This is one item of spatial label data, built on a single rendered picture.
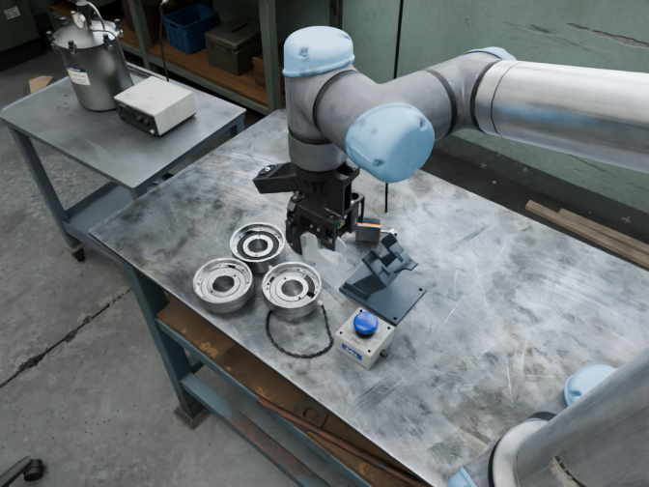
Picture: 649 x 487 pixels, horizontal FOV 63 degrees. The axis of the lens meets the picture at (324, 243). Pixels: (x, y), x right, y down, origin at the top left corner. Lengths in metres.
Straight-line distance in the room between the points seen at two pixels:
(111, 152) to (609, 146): 1.35
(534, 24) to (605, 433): 1.98
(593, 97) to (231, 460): 1.44
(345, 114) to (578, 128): 0.21
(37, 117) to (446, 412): 1.46
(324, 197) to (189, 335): 0.66
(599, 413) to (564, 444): 0.06
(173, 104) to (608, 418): 1.40
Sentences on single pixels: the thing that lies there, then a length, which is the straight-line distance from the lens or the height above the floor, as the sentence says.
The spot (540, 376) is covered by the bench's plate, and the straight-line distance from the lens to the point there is 0.94.
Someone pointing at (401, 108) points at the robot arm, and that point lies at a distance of 0.51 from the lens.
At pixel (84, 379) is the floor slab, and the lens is 1.96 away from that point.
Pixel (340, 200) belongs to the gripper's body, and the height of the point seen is 1.12.
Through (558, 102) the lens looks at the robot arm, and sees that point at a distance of 0.50.
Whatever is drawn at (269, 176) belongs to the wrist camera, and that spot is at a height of 1.10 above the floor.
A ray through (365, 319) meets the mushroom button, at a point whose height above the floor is 0.88.
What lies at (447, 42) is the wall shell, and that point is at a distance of 2.47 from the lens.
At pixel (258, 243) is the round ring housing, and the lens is 1.05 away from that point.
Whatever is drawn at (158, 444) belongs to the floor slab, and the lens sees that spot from 1.77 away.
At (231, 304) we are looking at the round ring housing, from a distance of 0.93.
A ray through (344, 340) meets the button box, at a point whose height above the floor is 0.84.
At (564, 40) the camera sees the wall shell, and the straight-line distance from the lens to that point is 2.27.
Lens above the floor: 1.56
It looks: 46 degrees down
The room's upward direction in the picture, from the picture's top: straight up
